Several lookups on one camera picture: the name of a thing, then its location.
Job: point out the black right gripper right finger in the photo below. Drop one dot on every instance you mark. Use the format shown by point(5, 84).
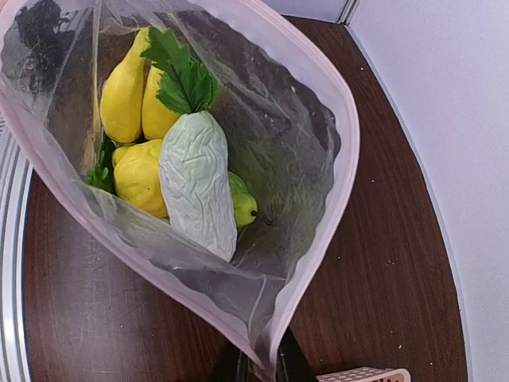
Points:
point(292, 364)

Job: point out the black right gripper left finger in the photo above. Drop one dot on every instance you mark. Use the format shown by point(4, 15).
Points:
point(233, 365)

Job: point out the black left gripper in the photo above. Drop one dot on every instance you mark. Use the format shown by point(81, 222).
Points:
point(40, 30)

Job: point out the pink plastic basket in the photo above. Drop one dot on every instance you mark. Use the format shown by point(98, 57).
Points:
point(367, 374)

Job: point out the yellow banana bunch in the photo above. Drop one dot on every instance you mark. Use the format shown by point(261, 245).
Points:
point(129, 107)

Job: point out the round green cabbage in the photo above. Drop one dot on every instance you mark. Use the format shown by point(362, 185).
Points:
point(245, 205)

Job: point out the yellow lemon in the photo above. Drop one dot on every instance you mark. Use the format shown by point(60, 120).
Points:
point(136, 177)

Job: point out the clear zip top bag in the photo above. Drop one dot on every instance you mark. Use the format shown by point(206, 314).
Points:
point(292, 134)

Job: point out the small napa cabbage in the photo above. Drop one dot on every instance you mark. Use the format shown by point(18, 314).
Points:
point(195, 183)

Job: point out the green leafy vegetable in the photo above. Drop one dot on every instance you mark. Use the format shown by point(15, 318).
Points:
point(186, 85)

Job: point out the aluminium front rail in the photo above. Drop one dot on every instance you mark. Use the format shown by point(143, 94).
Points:
point(16, 174)

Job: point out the right aluminium frame post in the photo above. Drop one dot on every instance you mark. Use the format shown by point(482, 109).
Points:
point(347, 12)

